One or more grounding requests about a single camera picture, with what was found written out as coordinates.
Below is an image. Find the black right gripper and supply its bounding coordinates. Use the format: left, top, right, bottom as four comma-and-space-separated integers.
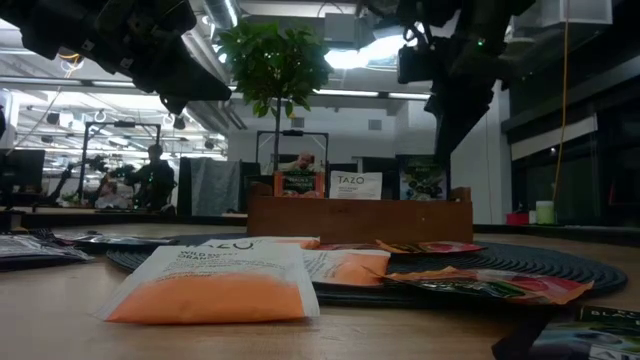
432, 37, 509, 159

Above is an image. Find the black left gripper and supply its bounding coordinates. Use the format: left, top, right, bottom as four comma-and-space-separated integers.
94, 0, 232, 115

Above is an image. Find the white Tazo tea bag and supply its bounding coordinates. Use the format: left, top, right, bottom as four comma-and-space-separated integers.
328, 170, 384, 201
94, 239, 321, 325
244, 235, 321, 251
302, 248, 392, 288

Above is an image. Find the green potted plant black pot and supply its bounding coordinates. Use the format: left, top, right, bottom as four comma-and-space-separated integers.
217, 19, 334, 211

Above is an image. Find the black computer monitor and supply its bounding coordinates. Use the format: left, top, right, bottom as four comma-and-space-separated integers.
357, 155, 401, 174
0, 148, 46, 194

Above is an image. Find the person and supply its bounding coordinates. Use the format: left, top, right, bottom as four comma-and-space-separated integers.
292, 151, 321, 174
122, 143, 176, 211

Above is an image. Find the grey cloth partition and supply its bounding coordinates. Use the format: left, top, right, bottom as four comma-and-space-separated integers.
189, 157, 242, 217

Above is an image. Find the pale green cylinder container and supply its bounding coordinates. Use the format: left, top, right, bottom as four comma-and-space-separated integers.
534, 199, 556, 225

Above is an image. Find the wooden three-compartment tray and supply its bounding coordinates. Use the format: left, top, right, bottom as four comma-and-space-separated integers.
246, 182, 474, 245

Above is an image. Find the dark round woven placemat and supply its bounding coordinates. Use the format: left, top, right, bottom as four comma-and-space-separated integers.
104, 232, 629, 307

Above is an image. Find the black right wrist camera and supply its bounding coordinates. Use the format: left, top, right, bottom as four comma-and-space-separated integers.
398, 44, 436, 85

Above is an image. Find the black robot station frame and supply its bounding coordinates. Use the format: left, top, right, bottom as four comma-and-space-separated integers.
77, 121, 162, 201
255, 129, 330, 199

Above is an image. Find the yellow hanging cable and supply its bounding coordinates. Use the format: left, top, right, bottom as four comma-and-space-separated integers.
549, 0, 571, 204

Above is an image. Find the black ceiling camera dome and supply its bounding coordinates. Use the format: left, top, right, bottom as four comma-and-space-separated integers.
57, 49, 85, 66

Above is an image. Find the white ceiling duct box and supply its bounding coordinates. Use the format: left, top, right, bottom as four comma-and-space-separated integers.
509, 0, 614, 29

